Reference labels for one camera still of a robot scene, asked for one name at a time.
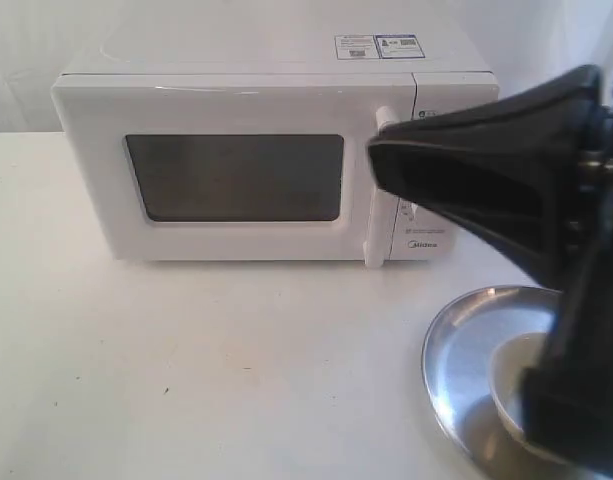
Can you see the blue white warning sticker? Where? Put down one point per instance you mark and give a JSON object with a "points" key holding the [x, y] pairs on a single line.
{"points": [[378, 47]]}

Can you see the white microwave door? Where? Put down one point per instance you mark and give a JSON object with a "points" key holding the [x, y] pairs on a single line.
{"points": [[235, 167]]}

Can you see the white bowl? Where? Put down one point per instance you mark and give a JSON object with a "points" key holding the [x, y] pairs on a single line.
{"points": [[505, 373]]}

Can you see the white microwave oven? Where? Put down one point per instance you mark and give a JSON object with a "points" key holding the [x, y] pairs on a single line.
{"points": [[455, 81]]}

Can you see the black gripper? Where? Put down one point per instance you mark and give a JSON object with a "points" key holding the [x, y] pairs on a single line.
{"points": [[559, 231]]}

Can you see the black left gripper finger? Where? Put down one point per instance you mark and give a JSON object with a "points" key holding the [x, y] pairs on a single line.
{"points": [[552, 118]]}

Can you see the round metal tray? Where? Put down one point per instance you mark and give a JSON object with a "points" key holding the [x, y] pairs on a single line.
{"points": [[457, 349]]}

